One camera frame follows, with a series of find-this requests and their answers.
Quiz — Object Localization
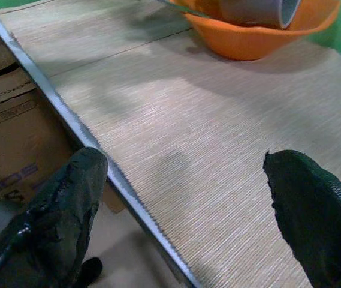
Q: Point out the grey cup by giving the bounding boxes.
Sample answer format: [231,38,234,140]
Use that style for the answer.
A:
[219,0,302,30]

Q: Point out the beige woven table mat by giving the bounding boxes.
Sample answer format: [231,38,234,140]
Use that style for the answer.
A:
[0,0,341,288]

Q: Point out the orange plastic bowl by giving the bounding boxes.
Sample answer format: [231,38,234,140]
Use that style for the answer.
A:
[169,0,341,62]

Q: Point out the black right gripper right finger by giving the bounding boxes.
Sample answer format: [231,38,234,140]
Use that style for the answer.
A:
[262,149,341,288]

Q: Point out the brown cardboard box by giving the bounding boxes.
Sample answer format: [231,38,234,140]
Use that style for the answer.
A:
[0,36,125,214]

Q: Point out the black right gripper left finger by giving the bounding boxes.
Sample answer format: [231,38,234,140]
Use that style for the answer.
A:
[0,146,108,288]

